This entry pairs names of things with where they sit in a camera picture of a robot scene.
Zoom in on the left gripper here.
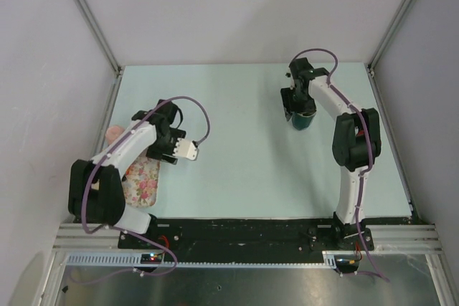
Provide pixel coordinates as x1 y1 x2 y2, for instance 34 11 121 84
146 128 186 165

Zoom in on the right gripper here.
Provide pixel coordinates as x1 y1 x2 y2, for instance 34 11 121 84
280 86 316 120

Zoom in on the teal mug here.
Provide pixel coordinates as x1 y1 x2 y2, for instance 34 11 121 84
290 112 316 130

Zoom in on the pink mug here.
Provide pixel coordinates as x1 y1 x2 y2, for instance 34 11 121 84
105 125 125 145

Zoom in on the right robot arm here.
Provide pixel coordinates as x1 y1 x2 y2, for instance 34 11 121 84
280 57 382 250

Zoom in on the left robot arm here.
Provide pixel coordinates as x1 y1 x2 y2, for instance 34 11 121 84
67 100 197 248

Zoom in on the floral tray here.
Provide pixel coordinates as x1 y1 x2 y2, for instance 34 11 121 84
122 156 161 209

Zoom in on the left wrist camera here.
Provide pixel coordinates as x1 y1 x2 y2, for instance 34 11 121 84
173 138 199 161

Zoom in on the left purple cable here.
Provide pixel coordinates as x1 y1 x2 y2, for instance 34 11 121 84
81 96 211 285

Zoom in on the purple cable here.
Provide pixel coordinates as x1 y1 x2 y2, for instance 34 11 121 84
81 96 211 285
292 47 390 282

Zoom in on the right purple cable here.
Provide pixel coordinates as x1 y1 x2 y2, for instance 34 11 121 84
292 47 390 282

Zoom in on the white cable duct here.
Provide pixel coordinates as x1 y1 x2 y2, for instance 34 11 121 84
67 252 163 267

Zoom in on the aluminium front rail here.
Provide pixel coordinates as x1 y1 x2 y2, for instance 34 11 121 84
52 224 443 254

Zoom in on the aluminium frame post right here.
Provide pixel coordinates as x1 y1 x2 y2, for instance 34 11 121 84
367 0 416 75

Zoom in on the aluminium frame post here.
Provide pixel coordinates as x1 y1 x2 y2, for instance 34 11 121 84
367 0 416 75
74 0 121 77

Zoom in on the aluminium frame post left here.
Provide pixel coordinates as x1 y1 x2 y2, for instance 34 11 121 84
74 0 121 77

